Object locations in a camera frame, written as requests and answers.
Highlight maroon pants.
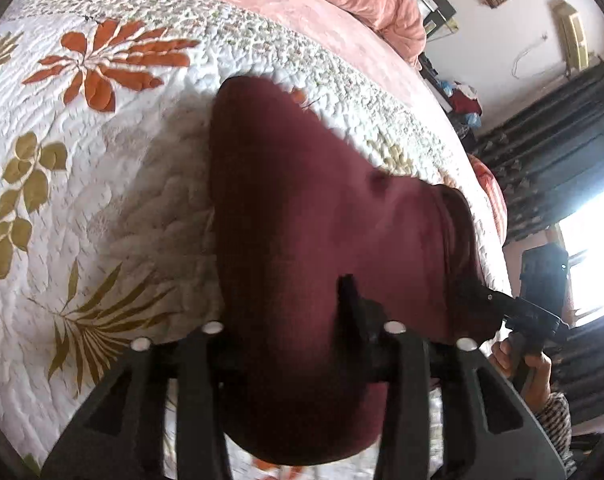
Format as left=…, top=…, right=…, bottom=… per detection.
left=210, top=76, right=500, bottom=465

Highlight striped sleeve forearm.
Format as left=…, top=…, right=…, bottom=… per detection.
left=535, top=392, right=576, bottom=477

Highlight person's right hand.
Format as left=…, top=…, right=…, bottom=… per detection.
left=488, top=338, right=554, bottom=413

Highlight red striped pillow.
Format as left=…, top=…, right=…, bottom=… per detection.
left=468, top=154, right=508, bottom=246

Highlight dark patterned curtain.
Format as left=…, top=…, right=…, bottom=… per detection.
left=474, top=62, right=604, bottom=424

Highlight cluttered dark side table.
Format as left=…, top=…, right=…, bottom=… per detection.
left=418, top=53, right=483, bottom=152

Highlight white floral quilt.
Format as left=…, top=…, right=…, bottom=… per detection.
left=0, top=0, right=510, bottom=467

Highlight pink bed sheet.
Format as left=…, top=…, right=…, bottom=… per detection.
left=34, top=0, right=449, bottom=116

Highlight yellow wall telephone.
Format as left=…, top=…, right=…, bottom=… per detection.
left=553, top=1, right=589, bottom=72

